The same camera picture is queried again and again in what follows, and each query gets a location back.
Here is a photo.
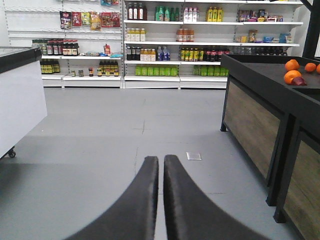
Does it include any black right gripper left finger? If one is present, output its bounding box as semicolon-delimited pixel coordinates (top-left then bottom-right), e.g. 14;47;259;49
68;156;159;240

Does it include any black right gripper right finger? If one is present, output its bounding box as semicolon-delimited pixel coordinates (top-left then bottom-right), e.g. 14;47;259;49
163;154;266;240

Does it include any small steel floor plate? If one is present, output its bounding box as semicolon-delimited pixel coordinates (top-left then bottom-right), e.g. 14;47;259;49
186;152;202;161

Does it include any black wooden produce stand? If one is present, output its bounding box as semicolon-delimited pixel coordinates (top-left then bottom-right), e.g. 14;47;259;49
220;54;320;206

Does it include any white chest freezer near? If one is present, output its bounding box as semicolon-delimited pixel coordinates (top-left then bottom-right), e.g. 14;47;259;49
0;46;48;158

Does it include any orange fruit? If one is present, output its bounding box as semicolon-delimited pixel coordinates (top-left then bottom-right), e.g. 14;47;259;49
304;62;317;73
283;70;302;85
284;59;300;72

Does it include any white supermarket shelf unit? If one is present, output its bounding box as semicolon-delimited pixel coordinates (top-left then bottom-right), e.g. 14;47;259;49
0;0;303;89

